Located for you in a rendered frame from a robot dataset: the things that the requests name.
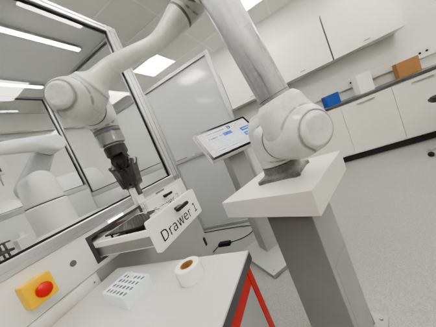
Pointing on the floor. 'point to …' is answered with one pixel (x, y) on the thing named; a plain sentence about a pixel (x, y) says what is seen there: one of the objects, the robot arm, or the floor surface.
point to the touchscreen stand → (266, 234)
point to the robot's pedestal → (323, 271)
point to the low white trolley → (181, 298)
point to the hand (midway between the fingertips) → (137, 195)
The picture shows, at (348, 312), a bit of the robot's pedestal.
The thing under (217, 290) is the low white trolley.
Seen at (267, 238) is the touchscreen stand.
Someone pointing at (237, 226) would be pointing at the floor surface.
